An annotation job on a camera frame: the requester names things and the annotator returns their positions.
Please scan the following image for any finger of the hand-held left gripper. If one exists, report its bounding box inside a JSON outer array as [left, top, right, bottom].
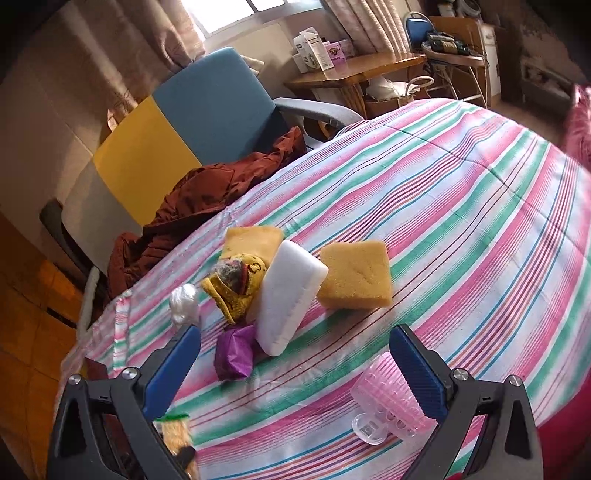
[[175, 445, 198, 480]]

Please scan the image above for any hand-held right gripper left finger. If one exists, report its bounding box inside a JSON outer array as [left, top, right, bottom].
[[46, 324, 201, 480]]

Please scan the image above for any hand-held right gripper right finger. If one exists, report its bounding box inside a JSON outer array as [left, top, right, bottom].
[[389, 323, 546, 480]]

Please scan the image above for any pink plastic hair curler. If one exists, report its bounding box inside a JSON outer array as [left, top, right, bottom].
[[349, 353, 431, 447]]

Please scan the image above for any purple snack packet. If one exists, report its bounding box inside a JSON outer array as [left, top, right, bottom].
[[213, 324, 258, 382]]

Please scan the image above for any clear plastic bag roll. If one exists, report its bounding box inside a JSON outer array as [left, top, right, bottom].
[[169, 283, 202, 329]]

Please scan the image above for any yellow knitted scrunchie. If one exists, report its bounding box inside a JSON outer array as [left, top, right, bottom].
[[201, 251, 269, 324]]

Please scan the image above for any yellow sponge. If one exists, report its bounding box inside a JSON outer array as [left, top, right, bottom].
[[318, 240, 394, 308], [223, 226, 284, 260]]

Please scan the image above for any white foam block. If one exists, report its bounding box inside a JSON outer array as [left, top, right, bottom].
[[255, 239, 329, 357]]

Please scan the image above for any striped table cloth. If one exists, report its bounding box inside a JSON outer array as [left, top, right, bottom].
[[60, 97, 591, 480]]

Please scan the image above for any dark red jacket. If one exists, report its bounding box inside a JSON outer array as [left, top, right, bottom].
[[108, 127, 308, 301]]

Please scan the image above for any wicker basket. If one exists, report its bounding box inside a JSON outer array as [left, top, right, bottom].
[[364, 76, 435, 118]]

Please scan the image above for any grey yellow blue sofa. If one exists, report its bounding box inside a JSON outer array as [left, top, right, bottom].
[[39, 46, 365, 342]]

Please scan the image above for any pink cloth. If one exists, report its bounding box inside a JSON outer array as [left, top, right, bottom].
[[560, 84, 591, 168]]

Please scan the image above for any wooden desk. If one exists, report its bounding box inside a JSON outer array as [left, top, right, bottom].
[[284, 52, 428, 118]]

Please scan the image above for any white cabinet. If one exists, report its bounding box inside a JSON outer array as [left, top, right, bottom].
[[479, 23, 502, 99]]

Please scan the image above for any beige patterned curtain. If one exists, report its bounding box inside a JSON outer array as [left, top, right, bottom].
[[106, 0, 206, 121], [323, 0, 411, 54]]

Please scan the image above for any purple cardboard box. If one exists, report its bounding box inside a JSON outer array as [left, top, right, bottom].
[[323, 41, 354, 65]]

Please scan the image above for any white cardboard box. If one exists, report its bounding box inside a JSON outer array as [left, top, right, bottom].
[[307, 36, 335, 71], [293, 30, 324, 73]]

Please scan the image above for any blue folding chair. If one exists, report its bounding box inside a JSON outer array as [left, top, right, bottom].
[[403, 11, 490, 109]]

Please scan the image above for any bright window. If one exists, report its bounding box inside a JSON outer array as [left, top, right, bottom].
[[182, 0, 324, 37]]

